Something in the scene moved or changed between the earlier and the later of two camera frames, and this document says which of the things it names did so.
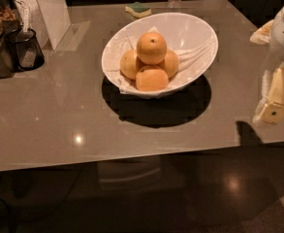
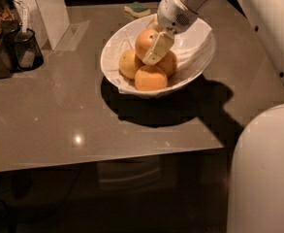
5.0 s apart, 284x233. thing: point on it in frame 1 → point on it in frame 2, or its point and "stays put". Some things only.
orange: x=150 y=78 stays put
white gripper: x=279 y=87 → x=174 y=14
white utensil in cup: x=25 y=18 stays put
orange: x=151 y=48 stays put
